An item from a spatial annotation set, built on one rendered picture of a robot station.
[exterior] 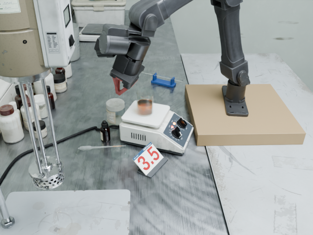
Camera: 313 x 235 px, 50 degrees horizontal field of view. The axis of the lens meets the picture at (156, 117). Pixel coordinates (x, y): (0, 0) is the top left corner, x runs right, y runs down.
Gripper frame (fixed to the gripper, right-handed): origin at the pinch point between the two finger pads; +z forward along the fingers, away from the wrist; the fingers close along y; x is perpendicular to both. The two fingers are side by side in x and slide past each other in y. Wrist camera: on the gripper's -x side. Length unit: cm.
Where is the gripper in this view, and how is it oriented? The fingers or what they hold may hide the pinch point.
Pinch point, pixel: (119, 92)
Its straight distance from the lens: 100.7
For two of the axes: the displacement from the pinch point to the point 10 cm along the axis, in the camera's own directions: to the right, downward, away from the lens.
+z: -3.6, 6.6, 6.6
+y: -3.6, 5.5, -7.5
